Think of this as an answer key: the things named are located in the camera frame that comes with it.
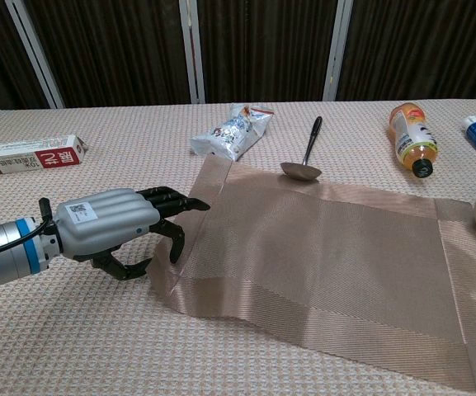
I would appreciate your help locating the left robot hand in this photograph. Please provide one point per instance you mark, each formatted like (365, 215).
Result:
(101, 222)

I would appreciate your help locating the brown woven placemat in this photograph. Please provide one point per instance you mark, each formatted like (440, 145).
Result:
(324, 255)

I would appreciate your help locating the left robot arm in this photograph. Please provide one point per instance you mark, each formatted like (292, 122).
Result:
(2, 251)

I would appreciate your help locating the long white red box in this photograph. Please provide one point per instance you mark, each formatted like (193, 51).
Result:
(27, 158)

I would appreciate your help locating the beige woven tablecloth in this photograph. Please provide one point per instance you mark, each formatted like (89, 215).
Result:
(76, 338)

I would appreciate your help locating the white foil snack bag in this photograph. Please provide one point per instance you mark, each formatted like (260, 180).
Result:
(229, 136)

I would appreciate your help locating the orange drink bottle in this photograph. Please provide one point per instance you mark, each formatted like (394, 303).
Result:
(413, 136)

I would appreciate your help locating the grey screen frame post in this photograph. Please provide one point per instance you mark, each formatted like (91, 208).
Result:
(35, 53)
(336, 53)
(192, 62)

